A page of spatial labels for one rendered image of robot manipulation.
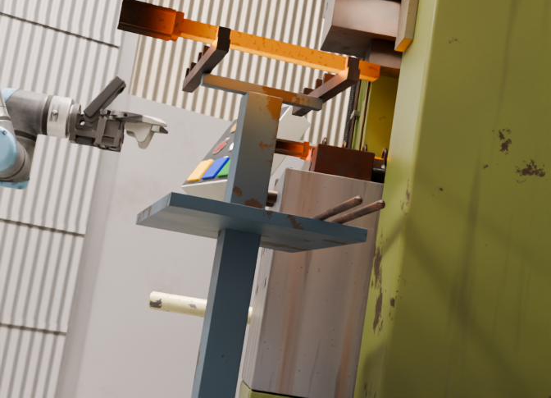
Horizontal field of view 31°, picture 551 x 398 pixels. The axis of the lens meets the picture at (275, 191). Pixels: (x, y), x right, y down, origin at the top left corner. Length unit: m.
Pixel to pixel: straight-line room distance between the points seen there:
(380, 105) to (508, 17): 0.68
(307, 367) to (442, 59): 0.65
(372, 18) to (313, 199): 0.48
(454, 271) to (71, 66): 3.17
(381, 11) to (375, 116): 0.32
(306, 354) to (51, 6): 3.02
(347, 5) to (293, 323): 0.73
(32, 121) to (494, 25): 1.00
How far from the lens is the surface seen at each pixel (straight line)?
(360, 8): 2.23
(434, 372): 1.73
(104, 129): 2.18
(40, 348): 4.57
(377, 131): 2.44
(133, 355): 4.74
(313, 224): 1.45
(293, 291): 1.96
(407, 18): 1.97
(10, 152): 2.04
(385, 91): 2.46
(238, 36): 1.53
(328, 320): 1.96
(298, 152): 2.20
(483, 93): 1.80
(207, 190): 2.74
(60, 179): 4.58
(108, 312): 4.69
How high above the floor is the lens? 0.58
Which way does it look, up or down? 8 degrees up
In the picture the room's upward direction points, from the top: 9 degrees clockwise
